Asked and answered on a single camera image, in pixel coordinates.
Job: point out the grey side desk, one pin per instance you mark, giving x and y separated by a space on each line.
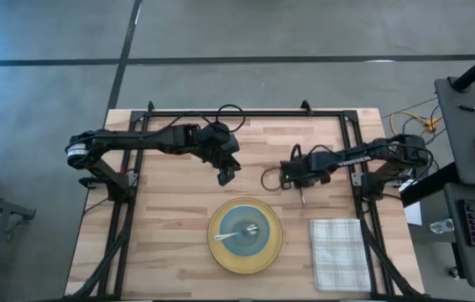
464 138

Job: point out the black metal table frame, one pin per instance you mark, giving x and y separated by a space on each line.
262 113

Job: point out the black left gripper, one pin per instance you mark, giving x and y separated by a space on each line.
216 142

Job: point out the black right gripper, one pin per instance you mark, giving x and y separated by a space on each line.
311 165

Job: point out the yellow round plate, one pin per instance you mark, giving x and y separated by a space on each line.
220 251

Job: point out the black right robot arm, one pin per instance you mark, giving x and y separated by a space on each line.
372 157

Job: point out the silver metal spoon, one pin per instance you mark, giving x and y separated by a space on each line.
237 233

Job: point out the white plaid cloth napkin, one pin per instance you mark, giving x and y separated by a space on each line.
339 255

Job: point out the white paper sheet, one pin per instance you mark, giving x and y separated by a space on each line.
413 213

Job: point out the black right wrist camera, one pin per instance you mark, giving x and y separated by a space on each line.
286 175

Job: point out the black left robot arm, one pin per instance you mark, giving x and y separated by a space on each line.
137 142

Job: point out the grey keyboard desk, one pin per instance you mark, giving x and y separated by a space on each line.
460 260

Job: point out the clear plastic bottle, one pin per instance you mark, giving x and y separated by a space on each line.
442 226

